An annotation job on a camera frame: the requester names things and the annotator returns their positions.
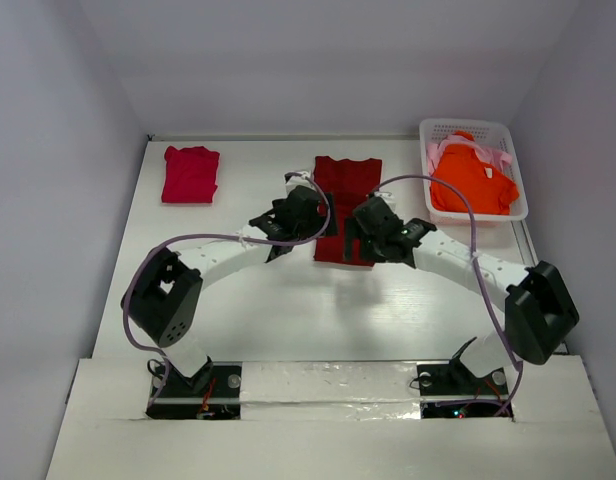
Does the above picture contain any dark red t shirt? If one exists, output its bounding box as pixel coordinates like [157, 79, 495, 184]
[314, 156, 382, 268]

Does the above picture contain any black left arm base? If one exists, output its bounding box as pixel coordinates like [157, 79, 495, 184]
[146, 360, 243, 420]

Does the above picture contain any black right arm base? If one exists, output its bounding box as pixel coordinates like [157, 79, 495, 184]
[408, 338, 509, 420]

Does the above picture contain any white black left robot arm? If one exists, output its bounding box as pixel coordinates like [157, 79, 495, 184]
[121, 185, 337, 395]

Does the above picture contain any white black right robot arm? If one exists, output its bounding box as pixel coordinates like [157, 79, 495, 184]
[344, 196, 579, 392]

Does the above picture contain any orange t shirt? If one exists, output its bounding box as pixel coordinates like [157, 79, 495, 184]
[429, 145, 519, 215]

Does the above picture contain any folded bright red t shirt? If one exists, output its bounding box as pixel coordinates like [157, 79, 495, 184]
[161, 146, 220, 204]

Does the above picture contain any pink t shirt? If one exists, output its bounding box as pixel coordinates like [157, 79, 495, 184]
[426, 131, 513, 174]

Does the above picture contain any white plastic laundry basket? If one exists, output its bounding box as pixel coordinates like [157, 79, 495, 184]
[419, 118, 528, 225]

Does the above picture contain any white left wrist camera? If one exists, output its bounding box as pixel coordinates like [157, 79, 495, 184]
[284, 170, 313, 193]

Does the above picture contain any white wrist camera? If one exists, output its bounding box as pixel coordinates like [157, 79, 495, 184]
[284, 170, 313, 193]
[373, 191, 396, 211]

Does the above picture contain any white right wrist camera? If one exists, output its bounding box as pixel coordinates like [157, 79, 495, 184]
[373, 191, 396, 211]

